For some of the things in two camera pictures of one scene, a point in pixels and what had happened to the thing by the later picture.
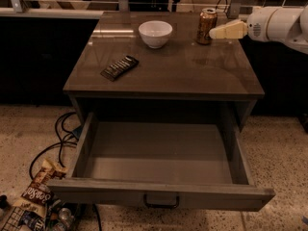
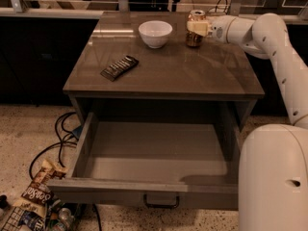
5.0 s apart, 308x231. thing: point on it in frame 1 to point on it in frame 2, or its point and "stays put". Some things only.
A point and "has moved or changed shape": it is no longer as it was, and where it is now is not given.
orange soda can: (207, 20) has moved or changed shape
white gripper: (258, 25) to (218, 28)
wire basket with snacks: (59, 217) stays put
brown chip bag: (38, 191) stays put
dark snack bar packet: (113, 71) stays put
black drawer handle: (162, 206) stays put
